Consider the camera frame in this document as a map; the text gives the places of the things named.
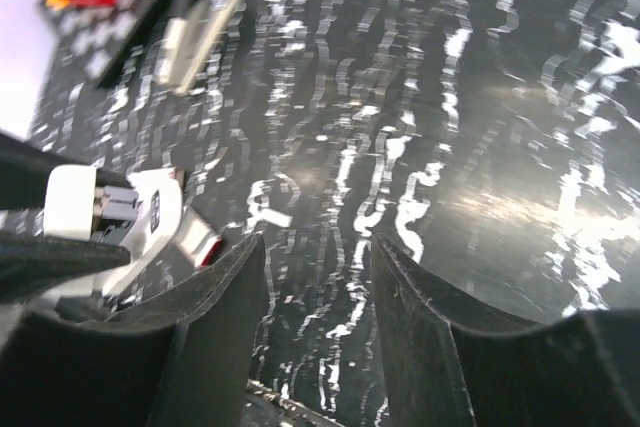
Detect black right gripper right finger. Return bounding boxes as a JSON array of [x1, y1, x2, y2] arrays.
[[371, 236, 639, 427]]

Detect black white chessboard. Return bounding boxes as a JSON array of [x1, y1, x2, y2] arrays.
[[39, 0, 160, 85]]

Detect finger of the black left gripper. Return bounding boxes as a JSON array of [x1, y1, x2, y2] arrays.
[[1, 133, 125, 210], [1, 232, 130, 305]]

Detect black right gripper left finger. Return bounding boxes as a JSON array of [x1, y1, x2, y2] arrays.
[[1, 234, 265, 426]]

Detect red white staple box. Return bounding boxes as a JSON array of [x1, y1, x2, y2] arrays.
[[94, 167, 222, 299]]

